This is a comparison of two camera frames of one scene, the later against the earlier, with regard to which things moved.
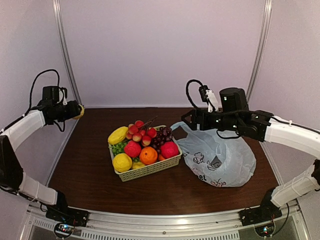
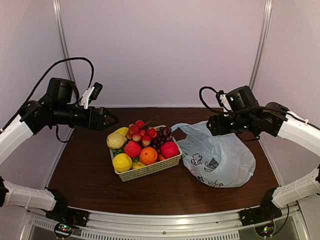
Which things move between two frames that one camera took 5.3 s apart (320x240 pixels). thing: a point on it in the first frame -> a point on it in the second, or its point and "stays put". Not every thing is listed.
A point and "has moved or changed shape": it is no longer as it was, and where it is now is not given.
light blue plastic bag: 217,161 stays put
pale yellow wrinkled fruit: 82,113 has moved or changed shape
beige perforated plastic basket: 144,170 stays put
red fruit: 133,148 stays put
